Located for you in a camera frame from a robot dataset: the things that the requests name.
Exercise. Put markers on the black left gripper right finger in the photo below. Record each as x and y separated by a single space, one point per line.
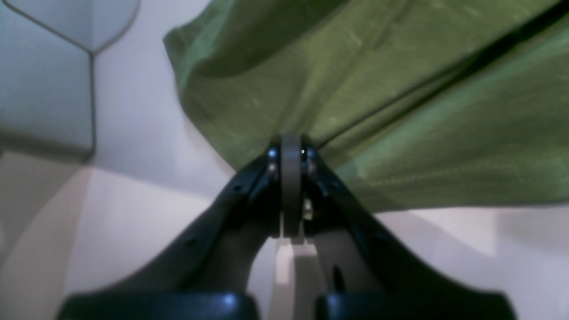
371 274

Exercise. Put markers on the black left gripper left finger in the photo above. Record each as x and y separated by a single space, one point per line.
203 273

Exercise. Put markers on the green t-shirt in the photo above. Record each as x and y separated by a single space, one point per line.
413 103

